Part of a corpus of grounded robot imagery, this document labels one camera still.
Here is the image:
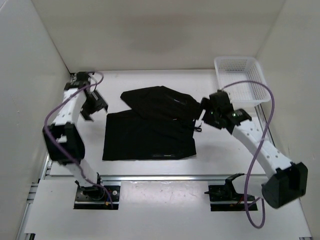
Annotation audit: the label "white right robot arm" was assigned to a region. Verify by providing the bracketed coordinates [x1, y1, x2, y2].
[199, 92, 308, 209]

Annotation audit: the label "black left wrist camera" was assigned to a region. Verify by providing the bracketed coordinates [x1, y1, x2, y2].
[75, 71, 91, 82]

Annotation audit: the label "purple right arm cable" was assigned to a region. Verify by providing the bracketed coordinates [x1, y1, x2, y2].
[217, 80, 276, 229]

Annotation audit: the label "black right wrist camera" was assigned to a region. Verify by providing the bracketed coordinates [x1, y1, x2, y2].
[209, 90, 232, 108]

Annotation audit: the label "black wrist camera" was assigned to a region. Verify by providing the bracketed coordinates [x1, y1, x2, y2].
[75, 71, 91, 82]
[209, 90, 232, 108]

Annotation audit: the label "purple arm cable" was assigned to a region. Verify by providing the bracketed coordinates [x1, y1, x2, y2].
[217, 80, 276, 229]
[43, 71, 114, 210]

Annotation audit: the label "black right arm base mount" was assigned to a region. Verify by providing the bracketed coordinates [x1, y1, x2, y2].
[204, 173, 245, 212]

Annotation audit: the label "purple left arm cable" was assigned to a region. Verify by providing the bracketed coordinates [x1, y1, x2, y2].
[43, 71, 114, 210]

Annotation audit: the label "white perforated plastic basket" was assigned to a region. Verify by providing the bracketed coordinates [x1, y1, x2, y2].
[214, 56, 271, 109]

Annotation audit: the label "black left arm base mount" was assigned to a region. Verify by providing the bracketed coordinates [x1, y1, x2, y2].
[73, 180, 121, 210]

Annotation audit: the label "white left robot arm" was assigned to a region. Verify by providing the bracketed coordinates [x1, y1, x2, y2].
[42, 71, 108, 200]

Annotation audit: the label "aluminium table edge rail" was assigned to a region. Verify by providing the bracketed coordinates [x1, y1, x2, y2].
[39, 174, 251, 183]

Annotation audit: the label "black shorts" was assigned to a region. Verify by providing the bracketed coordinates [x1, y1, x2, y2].
[102, 86, 200, 161]

